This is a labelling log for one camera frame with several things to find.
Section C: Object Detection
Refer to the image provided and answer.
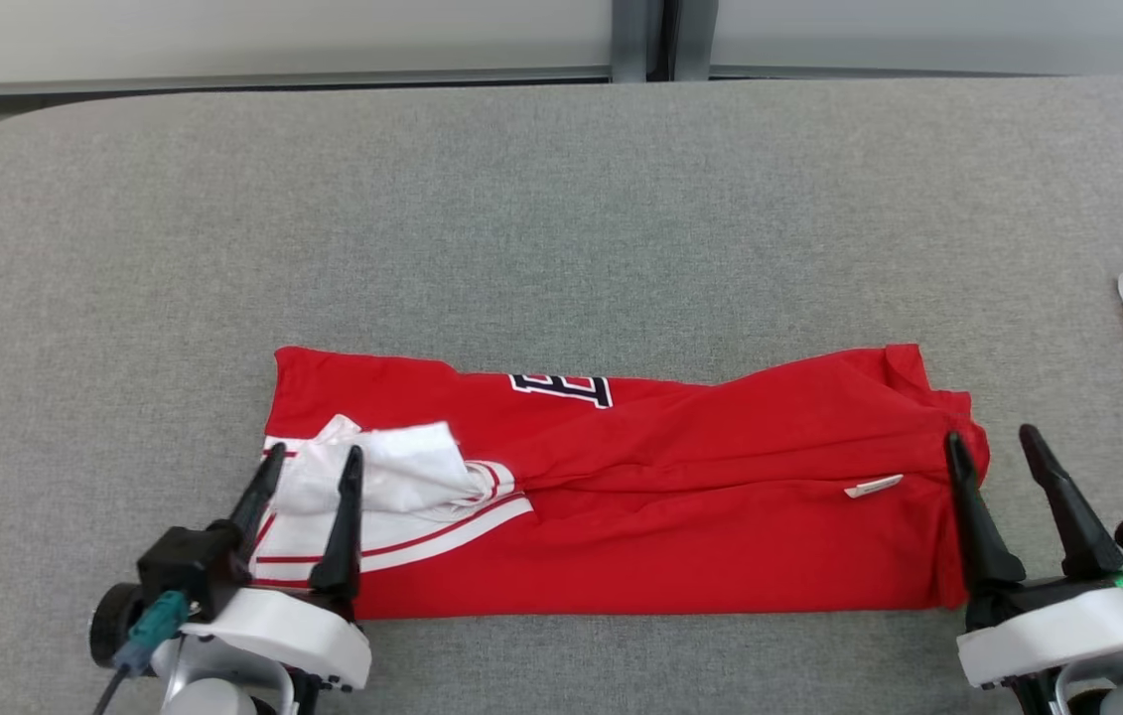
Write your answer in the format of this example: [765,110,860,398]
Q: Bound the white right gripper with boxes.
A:
[945,424,1123,691]

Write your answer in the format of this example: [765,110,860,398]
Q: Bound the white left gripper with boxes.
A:
[179,442,373,693]

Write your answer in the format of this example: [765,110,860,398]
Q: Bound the red white jersey shirt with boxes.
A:
[248,343,991,622]

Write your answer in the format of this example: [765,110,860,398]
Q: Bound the black cable with teal connector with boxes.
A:
[89,591,193,715]

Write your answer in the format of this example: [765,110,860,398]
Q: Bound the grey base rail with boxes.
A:
[0,66,614,100]

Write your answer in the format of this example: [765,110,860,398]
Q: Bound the grey partition post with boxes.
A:
[611,0,721,83]

